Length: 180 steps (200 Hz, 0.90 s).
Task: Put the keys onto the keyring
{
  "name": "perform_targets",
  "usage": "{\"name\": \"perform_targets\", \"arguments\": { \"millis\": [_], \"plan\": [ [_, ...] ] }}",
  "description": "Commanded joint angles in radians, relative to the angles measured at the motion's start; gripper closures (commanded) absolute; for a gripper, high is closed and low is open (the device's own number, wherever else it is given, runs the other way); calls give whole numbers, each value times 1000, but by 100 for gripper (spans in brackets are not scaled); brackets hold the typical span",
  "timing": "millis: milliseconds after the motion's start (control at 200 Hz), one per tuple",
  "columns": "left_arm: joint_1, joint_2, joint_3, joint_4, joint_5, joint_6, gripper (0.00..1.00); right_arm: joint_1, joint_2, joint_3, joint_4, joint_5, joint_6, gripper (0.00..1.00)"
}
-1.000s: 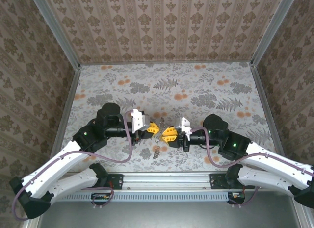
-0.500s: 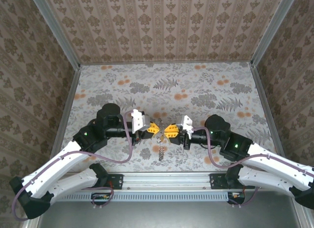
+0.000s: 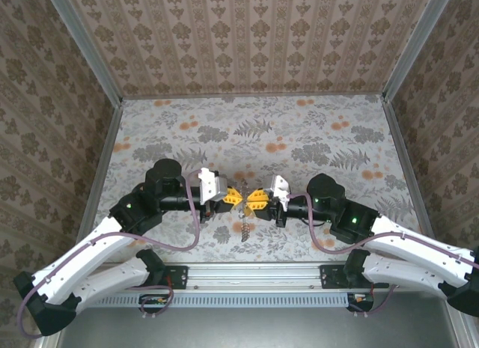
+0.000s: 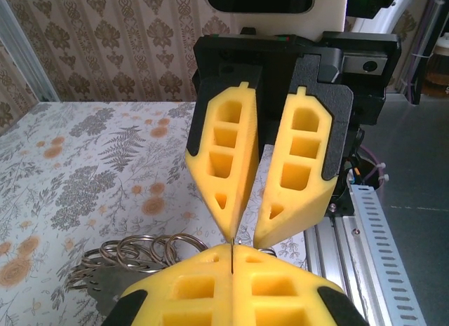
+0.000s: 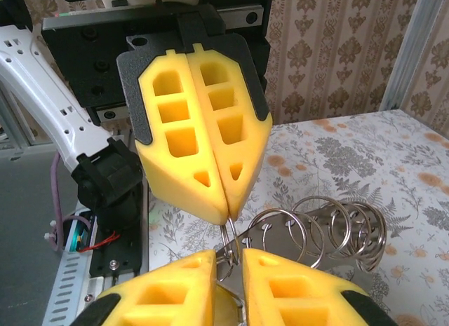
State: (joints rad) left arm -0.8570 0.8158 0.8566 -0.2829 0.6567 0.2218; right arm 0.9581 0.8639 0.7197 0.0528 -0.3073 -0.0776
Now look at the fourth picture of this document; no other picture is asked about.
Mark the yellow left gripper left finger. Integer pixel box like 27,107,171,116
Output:
100,243,234,326

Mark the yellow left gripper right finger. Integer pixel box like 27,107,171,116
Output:
232,244,370,326

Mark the coffee cup with brown sleeve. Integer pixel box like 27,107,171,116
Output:
422,36,449,97

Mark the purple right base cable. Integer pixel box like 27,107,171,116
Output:
356,143,390,186

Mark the black vertical post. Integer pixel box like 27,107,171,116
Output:
408,0,434,106

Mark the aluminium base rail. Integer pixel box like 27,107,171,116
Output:
304,213,373,326

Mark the slotted grey cable tray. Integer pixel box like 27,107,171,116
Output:
345,184,429,326

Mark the aluminium frame post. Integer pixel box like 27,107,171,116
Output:
0,0,60,102

